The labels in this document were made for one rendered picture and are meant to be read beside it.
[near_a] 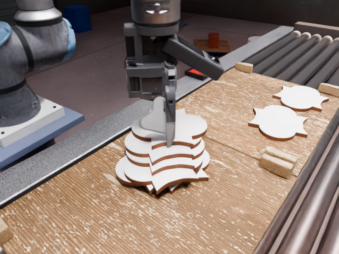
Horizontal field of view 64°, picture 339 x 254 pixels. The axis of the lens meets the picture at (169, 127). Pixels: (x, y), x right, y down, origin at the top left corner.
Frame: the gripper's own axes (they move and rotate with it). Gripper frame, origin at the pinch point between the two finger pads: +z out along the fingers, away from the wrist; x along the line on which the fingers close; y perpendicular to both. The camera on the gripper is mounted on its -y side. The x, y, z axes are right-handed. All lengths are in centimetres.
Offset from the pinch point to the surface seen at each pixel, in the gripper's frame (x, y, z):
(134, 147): 5.4, 6.9, 0.6
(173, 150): 6.9, -0.2, 0.6
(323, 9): -438, -306, 64
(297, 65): -48, -52, 8
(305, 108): -12.4, -35.9, 4.7
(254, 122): -7.0, -20.6, 4.7
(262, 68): -47, -39, 8
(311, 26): -92, -80, 4
